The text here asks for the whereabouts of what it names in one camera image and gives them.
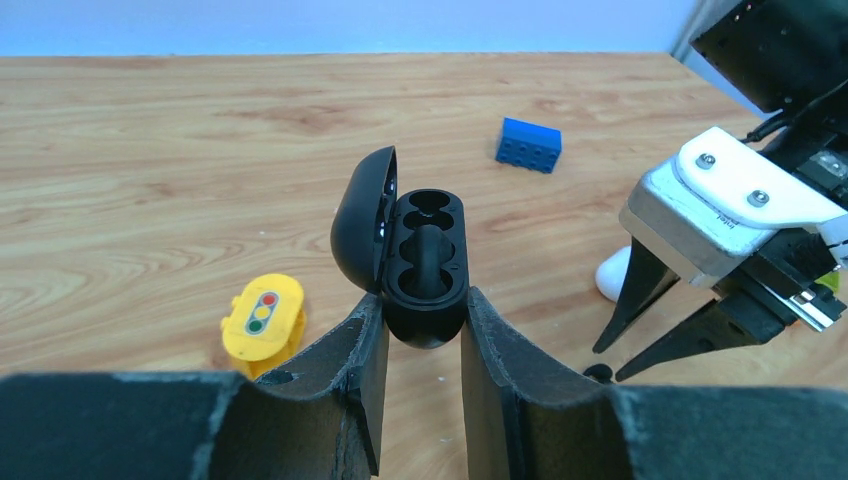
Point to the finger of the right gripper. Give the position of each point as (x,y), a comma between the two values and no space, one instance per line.
(718,325)
(647,279)

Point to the green toy brick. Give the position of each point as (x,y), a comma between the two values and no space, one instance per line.
(830,280)

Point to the blue toy brick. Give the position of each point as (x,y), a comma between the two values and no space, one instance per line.
(528,145)

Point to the black earbud case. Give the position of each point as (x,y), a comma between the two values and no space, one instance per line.
(368,240)

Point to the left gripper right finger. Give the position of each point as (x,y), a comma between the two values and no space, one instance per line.
(528,416)

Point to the white earbud charging case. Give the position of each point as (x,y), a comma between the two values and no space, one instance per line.
(610,274)

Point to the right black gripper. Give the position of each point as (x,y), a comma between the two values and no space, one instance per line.
(789,58)

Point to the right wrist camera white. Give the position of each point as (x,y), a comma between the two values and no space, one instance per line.
(716,202)

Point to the yellow traffic light toy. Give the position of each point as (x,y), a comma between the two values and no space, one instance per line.
(266,324)

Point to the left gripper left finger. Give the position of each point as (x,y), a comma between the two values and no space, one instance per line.
(316,416)

